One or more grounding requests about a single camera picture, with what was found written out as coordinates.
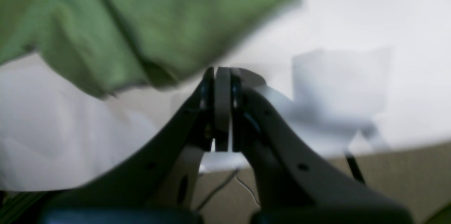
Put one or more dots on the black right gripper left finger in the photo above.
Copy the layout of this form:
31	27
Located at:
163	173

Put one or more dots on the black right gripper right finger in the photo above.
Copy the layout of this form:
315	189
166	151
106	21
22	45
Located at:
296	185

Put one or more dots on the green t-shirt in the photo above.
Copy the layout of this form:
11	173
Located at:
105	46

